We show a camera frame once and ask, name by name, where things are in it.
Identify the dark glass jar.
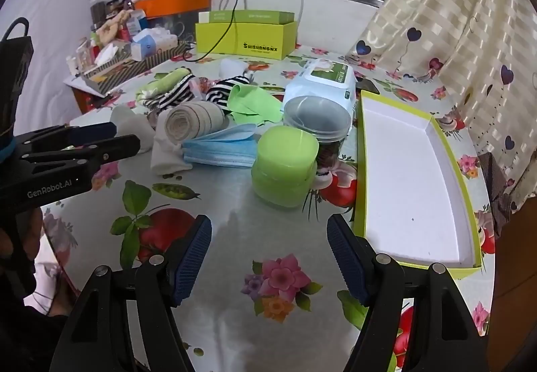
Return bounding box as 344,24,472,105
88,0,106,29

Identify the person's left hand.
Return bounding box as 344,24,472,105
0,207,43,261

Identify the green white box lid tray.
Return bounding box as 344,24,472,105
352,91,482,279

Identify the orange storage box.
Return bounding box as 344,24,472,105
134,0,211,18

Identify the heart pattern curtain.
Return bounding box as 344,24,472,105
346,0,537,237

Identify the light green cloth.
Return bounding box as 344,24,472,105
227,85,282,126

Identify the beige bandage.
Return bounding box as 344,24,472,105
164,101,225,145

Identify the black power cable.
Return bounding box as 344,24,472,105
183,0,250,63

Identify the white glove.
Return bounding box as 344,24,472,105
218,57,248,79

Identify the clear lidded plastic container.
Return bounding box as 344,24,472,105
283,96,351,169

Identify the blue white tissue pack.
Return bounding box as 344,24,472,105
130,27,178,61

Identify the blue face mask stack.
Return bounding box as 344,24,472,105
182,124,257,168

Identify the black white striped sock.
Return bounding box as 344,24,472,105
205,76,250,112

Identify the wet wipes pack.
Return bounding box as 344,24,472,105
283,58,357,118

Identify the yellow green cardboard box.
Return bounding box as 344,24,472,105
195,10,298,60

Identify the green floral cloth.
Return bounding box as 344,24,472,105
136,67,192,101

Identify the striped tray box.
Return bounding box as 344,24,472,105
80,41,189,95

